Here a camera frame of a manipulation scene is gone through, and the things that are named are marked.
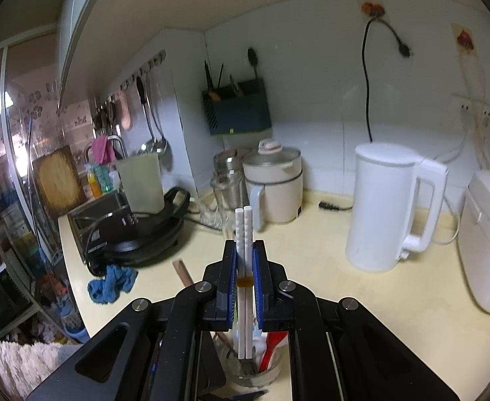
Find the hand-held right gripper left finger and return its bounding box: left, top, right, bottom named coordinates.
left=26, top=240, right=239, bottom=401

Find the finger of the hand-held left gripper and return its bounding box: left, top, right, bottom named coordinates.
left=199, top=389, right=269, bottom=401

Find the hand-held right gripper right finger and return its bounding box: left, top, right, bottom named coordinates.
left=251, top=240, right=460, bottom=401

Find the clear drinking glass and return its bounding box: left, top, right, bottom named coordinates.
left=219, top=328, right=291, bottom=388

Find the red spatula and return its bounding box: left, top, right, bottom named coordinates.
left=257, top=330, right=288, bottom=373

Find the banded white chopsticks pair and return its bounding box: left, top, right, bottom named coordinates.
left=234, top=206, right=255, bottom=360

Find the flat wooden stick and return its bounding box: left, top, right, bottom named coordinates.
left=172, top=260, right=194, bottom=290

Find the clear glass jar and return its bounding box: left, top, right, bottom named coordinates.
left=210, top=147, right=251, bottom=231

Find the black electric griddle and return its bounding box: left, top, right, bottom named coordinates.
left=84, top=186, right=192, bottom=267

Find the beige electric cooking pot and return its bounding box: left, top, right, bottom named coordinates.
left=242, top=139, right=305, bottom=233

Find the blue cloth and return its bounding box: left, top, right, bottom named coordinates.
left=87, top=263, right=139, bottom=305

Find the white electric kettle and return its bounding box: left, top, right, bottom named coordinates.
left=344, top=142, right=450, bottom=273

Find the stainless steel sink basin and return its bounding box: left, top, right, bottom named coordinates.
left=66, top=191, right=130, bottom=265

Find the blue bucket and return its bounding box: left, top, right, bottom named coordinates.
left=59, top=312, right=92, bottom=344

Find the hanging metal ladle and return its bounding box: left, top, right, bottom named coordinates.
left=135, top=74, right=174, bottom=164

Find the green bottle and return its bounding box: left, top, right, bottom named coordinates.
left=98, top=164, right=115, bottom=193

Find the orange dish soap bottle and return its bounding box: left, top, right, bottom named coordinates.
left=86, top=166, right=103, bottom=199

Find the dark green utensil holder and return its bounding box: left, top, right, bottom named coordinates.
left=201, top=76, right=273, bottom=136

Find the pink cloth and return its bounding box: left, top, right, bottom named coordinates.
left=90, top=135, right=117, bottom=164

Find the wooden cutting board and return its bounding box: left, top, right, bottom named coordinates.
left=31, top=144, right=88, bottom=220

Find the pink hanging spatula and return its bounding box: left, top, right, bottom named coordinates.
left=116, top=91, right=134, bottom=133

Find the shaggy beige rug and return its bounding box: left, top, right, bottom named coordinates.
left=0, top=333, right=76, bottom=401

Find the black microwave oven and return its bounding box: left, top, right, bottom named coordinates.
left=0, top=266, right=34, bottom=331

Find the black hanging power cable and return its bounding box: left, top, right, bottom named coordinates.
left=361, top=17, right=413, bottom=143

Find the white wall cabinet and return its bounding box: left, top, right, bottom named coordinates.
left=56, top=0, right=122, bottom=103

